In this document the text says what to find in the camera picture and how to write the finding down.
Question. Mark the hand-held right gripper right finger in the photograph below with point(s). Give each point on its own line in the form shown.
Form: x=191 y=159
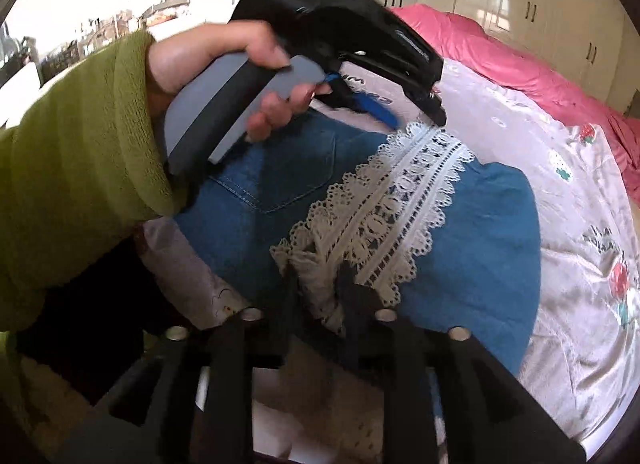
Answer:
x=352 y=296

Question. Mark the strawberry printed bed sheet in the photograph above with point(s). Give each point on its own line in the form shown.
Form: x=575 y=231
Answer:
x=550 y=154

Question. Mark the blue denim pants lace trim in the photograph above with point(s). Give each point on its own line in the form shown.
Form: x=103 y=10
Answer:
x=475 y=244

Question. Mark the person's left forearm green sleeve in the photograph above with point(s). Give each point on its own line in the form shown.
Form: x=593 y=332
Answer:
x=65 y=169

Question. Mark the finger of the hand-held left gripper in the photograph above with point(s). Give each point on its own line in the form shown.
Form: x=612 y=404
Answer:
x=405 y=59
x=372 y=101

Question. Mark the cluttered white desk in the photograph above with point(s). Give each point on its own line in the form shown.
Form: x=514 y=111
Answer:
x=75 y=44

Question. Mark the person's left hand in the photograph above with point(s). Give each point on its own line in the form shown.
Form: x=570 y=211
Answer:
x=210 y=56

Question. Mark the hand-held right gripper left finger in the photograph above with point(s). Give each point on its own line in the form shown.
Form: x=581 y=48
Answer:
x=286 y=299

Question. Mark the pink blanket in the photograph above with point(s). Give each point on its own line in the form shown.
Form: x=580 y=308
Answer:
x=525 y=64

